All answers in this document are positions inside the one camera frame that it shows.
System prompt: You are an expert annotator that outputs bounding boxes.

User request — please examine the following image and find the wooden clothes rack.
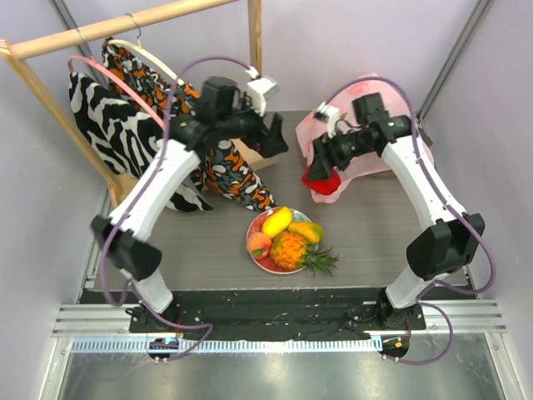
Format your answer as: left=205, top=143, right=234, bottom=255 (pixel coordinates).
left=0, top=0, right=278, bottom=209

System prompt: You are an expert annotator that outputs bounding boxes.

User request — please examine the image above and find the black white zebra garment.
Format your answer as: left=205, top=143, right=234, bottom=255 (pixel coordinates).
left=67, top=71, right=213, bottom=213

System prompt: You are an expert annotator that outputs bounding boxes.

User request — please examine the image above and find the olive green cloth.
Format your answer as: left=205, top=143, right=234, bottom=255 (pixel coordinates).
left=417, top=118, right=433, bottom=148

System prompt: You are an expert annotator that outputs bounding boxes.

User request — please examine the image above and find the pink plastic hanger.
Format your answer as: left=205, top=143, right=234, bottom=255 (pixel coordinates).
left=67, top=55, right=168, bottom=132

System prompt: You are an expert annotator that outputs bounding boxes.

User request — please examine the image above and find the fake pineapple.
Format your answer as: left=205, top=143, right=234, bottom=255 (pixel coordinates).
left=269, top=231, right=339, bottom=277

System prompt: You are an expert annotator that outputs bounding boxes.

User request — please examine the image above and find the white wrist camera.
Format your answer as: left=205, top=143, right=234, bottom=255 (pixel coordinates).
left=246, top=66, right=279, bottom=117
left=313, top=102, right=346, bottom=138

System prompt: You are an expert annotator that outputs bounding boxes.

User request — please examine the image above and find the orange black patterned garment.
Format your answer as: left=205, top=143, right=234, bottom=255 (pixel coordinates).
left=102, top=37, right=277, bottom=213

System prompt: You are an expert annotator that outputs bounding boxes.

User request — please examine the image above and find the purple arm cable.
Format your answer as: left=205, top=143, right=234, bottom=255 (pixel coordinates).
left=97, top=56, right=259, bottom=362
left=316, top=77, right=499, bottom=367

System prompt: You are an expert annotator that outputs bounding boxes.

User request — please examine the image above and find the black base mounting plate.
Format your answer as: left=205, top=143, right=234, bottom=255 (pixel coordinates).
left=128, top=289, right=428, bottom=343

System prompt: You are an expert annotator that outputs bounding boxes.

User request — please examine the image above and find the red and teal plate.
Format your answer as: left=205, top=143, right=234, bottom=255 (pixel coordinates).
left=247, top=207, right=312, bottom=274

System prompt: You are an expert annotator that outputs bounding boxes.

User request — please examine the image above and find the fake yellow mango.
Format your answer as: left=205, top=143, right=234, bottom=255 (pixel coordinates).
left=262, top=207, right=292, bottom=239

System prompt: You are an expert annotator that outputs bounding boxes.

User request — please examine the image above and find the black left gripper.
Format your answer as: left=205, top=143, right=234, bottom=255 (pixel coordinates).
left=218, top=93, right=289, bottom=158

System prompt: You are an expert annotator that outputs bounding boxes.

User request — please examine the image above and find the fake orange mango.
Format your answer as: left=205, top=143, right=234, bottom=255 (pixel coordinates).
left=287, top=222, right=324, bottom=244

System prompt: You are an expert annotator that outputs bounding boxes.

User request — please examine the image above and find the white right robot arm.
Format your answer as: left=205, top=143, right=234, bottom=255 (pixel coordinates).
left=302, top=93, right=485, bottom=329

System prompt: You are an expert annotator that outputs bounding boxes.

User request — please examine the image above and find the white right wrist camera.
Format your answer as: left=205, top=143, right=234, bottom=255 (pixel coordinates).
left=313, top=102, right=346, bottom=138

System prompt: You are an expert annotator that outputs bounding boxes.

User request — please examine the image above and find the pink plastic bag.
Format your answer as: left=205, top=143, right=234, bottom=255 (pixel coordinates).
left=295, top=71, right=436, bottom=205

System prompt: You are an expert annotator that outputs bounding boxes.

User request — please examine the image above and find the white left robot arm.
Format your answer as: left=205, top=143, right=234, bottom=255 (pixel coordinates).
left=91, top=75, right=288, bottom=333

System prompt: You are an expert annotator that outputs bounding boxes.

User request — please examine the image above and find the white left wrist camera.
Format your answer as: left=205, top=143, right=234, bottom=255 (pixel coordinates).
left=246, top=66, right=279, bottom=117

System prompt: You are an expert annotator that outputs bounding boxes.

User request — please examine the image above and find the fake peach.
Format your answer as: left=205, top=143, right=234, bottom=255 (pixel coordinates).
left=247, top=232, right=272, bottom=259

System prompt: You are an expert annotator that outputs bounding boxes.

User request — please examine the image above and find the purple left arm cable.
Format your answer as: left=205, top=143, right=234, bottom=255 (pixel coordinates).
left=97, top=56, right=259, bottom=362

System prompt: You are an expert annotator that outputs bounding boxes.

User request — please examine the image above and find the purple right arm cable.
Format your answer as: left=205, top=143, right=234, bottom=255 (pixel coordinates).
left=316, top=77, right=499, bottom=367

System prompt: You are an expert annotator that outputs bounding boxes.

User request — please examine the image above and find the fake red apple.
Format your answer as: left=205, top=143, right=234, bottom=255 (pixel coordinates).
left=301, top=165, right=341, bottom=195

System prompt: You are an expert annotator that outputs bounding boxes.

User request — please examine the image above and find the cream plastic hanger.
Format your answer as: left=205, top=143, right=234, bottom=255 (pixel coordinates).
left=107, top=39, right=184, bottom=84

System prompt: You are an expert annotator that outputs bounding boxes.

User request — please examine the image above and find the white perforated cable tray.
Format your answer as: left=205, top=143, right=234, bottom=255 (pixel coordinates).
left=71, top=336, right=382, bottom=354

